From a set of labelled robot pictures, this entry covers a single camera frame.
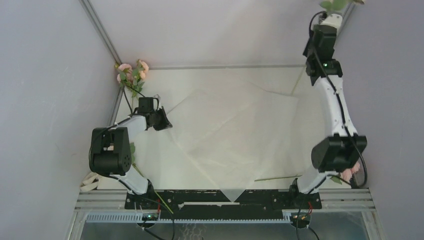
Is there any pink flower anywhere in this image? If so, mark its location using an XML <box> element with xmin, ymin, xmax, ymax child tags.
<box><xmin>254</xmin><ymin>161</ymin><xmax>361</xmax><ymax>182</ymax></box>
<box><xmin>319</xmin><ymin>0</ymin><xmax>366</xmax><ymax>13</ymax></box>
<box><xmin>127</xmin><ymin>142</ymin><xmax>174</xmax><ymax>215</ymax></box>

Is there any pink flower two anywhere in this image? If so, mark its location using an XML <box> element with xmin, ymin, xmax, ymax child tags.
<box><xmin>132</xmin><ymin>59</ymin><xmax>149</xmax><ymax>96</ymax></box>

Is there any white wrapping paper sheet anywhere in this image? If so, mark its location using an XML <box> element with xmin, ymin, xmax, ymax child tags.
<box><xmin>135</xmin><ymin>67</ymin><xmax>325</xmax><ymax>201</ymax></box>

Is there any pink flower one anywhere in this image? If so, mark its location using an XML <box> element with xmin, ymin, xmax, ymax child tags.
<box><xmin>114</xmin><ymin>63</ymin><xmax>133</xmax><ymax>113</ymax></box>

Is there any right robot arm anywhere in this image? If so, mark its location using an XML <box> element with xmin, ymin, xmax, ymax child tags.
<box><xmin>289</xmin><ymin>23</ymin><xmax>368</xmax><ymax>208</ymax></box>

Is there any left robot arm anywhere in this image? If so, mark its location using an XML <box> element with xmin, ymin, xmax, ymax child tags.
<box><xmin>88</xmin><ymin>95</ymin><xmax>173</xmax><ymax>209</ymax></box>

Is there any cream ribbon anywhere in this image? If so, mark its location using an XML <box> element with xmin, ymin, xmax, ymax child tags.
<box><xmin>79</xmin><ymin>172</ymin><xmax>99</xmax><ymax>193</ymax></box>

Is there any left circuit board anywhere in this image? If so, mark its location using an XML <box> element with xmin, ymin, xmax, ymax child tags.
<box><xmin>141</xmin><ymin>213</ymin><xmax>159</xmax><ymax>222</ymax></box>

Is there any circuit board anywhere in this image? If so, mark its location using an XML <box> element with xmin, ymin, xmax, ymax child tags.
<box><xmin>290</xmin><ymin>214</ymin><xmax>312</xmax><ymax>223</ymax></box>
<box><xmin>141</xmin><ymin>213</ymin><xmax>159</xmax><ymax>222</ymax></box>

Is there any right circuit board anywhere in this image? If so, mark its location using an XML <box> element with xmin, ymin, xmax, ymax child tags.
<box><xmin>290</xmin><ymin>214</ymin><xmax>312</xmax><ymax>223</ymax></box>

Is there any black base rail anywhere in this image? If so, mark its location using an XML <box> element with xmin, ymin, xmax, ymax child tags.
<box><xmin>124</xmin><ymin>189</ymin><xmax>323</xmax><ymax>219</ymax></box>

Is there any white slotted cable duct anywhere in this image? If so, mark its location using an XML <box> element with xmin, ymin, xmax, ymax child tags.
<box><xmin>86</xmin><ymin>212</ymin><xmax>292</xmax><ymax>224</ymax></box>

